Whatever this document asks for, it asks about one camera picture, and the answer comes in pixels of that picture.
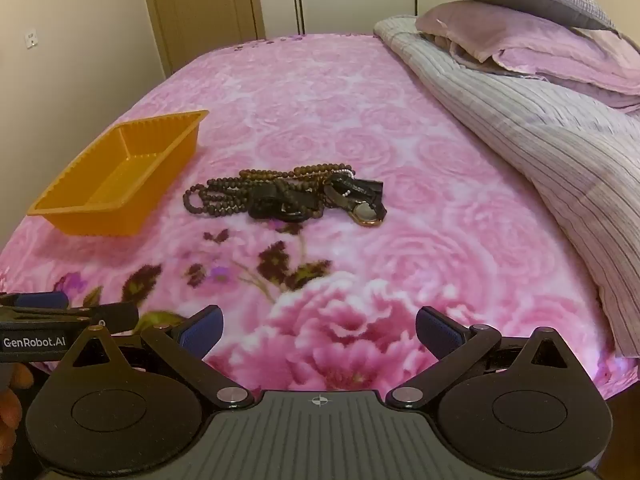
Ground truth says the pink pillow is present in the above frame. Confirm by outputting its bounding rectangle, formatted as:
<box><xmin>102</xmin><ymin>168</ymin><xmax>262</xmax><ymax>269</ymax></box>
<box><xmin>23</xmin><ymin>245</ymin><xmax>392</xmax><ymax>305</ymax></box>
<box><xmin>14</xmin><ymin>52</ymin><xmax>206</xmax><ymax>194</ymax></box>
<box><xmin>415</xmin><ymin>1</ymin><xmax>640</xmax><ymax>112</ymax></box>

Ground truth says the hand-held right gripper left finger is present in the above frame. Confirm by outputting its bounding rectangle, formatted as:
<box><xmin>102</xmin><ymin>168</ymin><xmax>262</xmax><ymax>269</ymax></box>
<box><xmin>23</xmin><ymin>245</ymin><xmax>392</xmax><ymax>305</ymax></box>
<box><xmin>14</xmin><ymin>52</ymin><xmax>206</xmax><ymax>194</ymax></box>
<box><xmin>56</xmin><ymin>305</ymin><xmax>256</xmax><ymax>409</ymax></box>

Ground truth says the dark bead necklace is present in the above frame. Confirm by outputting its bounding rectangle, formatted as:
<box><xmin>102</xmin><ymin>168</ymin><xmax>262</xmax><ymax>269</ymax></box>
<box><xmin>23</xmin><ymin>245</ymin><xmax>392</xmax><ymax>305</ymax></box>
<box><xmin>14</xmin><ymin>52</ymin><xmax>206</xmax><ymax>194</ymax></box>
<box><xmin>182</xmin><ymin>176</ymin><xmax>266</xmax><ymax>219</ymax></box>

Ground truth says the orange plastic tray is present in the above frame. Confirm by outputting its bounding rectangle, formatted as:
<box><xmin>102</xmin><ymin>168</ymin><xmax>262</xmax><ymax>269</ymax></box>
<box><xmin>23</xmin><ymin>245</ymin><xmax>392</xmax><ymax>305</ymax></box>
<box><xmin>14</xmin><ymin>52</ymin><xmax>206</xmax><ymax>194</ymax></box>
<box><xmin>27</xmin><ymin>109</ymin><xmax>210</xmax><ymax>237</ymax></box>

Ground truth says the beige wardrobe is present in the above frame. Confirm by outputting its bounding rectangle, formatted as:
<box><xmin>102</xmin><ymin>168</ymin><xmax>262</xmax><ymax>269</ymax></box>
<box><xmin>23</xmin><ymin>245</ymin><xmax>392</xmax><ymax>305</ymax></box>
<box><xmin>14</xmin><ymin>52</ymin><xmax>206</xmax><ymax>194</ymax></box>
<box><xmin>257</xmin><ymin>0</ymin><xmax>587</xmax><ymax>41</ymax></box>

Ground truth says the rose gold watch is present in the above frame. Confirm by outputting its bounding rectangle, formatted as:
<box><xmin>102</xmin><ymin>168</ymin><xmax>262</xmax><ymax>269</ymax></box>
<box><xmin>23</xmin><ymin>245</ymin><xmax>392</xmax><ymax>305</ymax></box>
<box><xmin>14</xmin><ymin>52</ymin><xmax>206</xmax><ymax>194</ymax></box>
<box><xmin>324</xmin><ymin>174</ymin><xmax>389</xmax><ymax>229</ymax></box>

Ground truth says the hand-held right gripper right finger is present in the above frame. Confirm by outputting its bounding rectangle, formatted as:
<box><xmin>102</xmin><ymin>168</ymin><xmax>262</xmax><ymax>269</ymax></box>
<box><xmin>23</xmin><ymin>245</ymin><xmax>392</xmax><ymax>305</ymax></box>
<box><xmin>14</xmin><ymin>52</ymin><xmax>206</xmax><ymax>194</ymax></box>
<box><xmin>385</xmin><ymin>305</ymin><xmax>587</xmax><ymax>409</ymax></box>

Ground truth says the pink floral blanket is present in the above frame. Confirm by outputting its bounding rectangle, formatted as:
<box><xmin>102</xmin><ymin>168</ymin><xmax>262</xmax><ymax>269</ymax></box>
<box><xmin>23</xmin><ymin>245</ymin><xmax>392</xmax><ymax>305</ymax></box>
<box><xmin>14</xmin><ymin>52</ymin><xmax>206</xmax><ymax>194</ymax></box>
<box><xmin>0</xmin><ymin>32</ymin><xmax>640</xmax><ymax>411</ymax></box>

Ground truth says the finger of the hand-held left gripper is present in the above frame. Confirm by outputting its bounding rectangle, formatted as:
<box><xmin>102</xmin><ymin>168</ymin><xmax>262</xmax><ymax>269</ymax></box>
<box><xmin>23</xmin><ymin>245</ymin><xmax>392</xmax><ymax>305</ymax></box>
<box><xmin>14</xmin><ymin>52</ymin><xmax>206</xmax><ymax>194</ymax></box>
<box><xmin>75</xmin><ymin>302</ymin><xmax>140</xmax><ymax>335</ymax></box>
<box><xmin>0</xmin><ymin>292</ymin><xmax>70</xmax><ymax>310</ymax></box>

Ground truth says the brown wooden door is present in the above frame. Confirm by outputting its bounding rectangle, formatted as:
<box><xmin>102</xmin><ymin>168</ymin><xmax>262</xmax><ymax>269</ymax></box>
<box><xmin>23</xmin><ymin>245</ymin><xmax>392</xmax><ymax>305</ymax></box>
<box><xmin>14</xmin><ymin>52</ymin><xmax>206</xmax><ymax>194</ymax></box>
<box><xmin>139</xmin><ymin>0</ymin><xmax>266</xmax><ymax>80</ymax></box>

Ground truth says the person's left hand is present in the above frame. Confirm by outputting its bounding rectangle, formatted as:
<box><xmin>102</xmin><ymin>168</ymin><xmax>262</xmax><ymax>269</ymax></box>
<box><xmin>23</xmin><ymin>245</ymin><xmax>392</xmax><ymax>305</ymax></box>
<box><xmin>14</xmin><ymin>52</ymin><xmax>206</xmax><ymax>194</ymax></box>
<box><xmin>0</xmin><ymin>362</ymin><xmax>35</xmax><ymax>463</ymax></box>

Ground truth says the striped quilt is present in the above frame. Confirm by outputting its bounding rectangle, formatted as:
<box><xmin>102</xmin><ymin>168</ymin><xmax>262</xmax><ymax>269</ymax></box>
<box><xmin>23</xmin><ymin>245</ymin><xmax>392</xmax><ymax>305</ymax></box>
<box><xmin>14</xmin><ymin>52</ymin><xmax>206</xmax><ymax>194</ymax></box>
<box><xmin>373</xmin><ymin>16</ymin><xmax>640</xmax><ymax>359</ymax></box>

